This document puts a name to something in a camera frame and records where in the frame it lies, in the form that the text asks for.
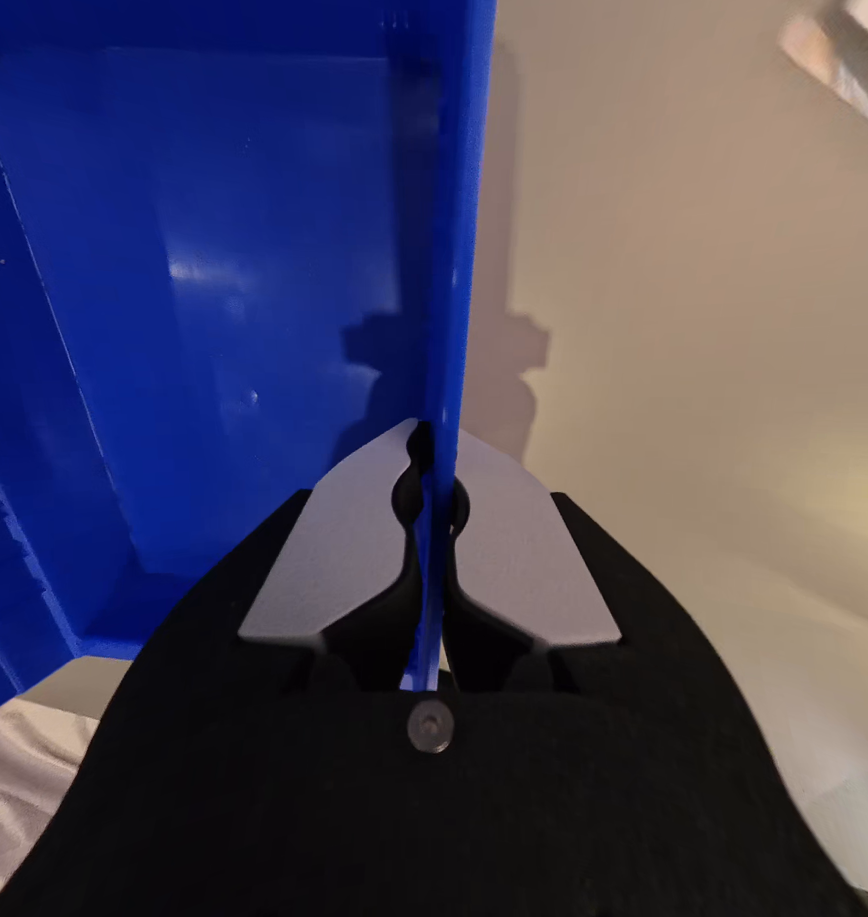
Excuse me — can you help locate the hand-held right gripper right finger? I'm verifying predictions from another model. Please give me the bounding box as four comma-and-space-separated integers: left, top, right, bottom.
441, 428, 624, 653

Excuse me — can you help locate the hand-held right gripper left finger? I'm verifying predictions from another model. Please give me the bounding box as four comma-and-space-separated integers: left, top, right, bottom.
236, 417, 435, 656

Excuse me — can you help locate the blue plastic bin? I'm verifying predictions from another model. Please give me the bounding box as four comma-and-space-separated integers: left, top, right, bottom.
0, 0, 499, 723

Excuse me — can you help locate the white satin cloth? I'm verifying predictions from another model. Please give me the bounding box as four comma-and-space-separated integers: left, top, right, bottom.
0, 705, 99, 896

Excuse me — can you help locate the pale blurred object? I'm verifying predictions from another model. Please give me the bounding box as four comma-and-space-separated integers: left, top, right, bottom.
776, 0, 868, 133

